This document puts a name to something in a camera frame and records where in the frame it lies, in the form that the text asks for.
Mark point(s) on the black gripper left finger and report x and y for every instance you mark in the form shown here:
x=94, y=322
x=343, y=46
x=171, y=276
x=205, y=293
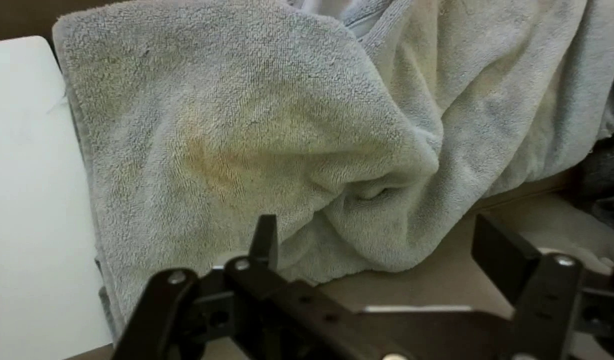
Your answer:
x=166, y=312

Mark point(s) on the dark grey cloth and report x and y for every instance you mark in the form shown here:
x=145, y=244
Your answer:
x=606, y=180

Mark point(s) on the grey fleece blanket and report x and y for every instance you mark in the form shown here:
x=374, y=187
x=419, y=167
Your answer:
x=253, y=133

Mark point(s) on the brown tufted sofa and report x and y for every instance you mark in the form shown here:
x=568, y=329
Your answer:
x=419, y=280

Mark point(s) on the white flat board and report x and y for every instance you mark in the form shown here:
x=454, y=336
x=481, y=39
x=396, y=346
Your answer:
x=26, y=201

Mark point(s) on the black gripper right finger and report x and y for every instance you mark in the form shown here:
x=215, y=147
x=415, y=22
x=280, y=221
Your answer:
x=552, y=306

